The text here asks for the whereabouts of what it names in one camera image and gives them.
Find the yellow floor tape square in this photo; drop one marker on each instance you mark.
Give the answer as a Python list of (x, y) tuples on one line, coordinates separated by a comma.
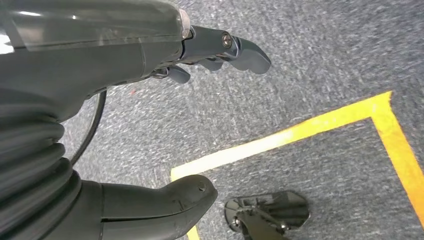
[(298, 130)]

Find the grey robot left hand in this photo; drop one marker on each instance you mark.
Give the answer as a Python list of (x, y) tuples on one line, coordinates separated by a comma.
[(82, 56)]

